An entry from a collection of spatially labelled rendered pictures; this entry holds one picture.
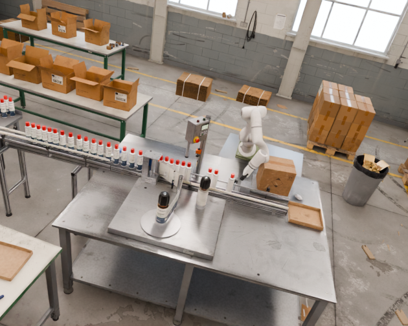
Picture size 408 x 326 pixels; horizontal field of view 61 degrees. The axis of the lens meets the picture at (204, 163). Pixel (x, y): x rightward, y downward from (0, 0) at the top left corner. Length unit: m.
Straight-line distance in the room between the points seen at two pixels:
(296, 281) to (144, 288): 1.26
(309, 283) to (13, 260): 2.03
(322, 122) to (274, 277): 3.89
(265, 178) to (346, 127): 3.16
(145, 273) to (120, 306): 0.34
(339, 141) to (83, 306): 4.68
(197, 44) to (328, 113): 3.75
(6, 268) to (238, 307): 1.80
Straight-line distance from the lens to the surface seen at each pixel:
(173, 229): 2.68
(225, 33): 8.25
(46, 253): 2.66
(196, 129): 2.88
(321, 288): 2.76
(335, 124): 6.15
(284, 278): 2.69
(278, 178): 3.26
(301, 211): 3.32
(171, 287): 3.18
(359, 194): 5.18
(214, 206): 2.97
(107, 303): 3.34
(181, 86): 7.06
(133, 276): 3.22
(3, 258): 2.69
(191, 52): 8.56
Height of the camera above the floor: 2.77
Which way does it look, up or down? 33 degrees down
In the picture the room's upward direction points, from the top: 12 degrees clockwise
